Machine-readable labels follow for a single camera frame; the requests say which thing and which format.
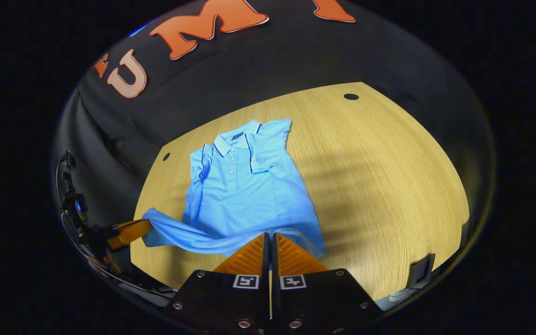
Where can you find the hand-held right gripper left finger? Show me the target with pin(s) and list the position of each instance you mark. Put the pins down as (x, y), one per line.
(244, 307)

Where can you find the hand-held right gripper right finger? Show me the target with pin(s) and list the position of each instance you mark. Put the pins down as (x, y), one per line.
(296, 307)

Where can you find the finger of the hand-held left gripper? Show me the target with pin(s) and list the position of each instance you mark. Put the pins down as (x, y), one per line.
(130, 231)

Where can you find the light blue polo T-shirt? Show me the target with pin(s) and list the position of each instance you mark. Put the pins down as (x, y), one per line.
(249, 195)

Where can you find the white object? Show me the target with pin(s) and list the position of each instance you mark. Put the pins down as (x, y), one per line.
(400, 297)

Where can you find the black table leg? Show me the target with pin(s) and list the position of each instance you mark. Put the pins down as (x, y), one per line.
(422, 272)

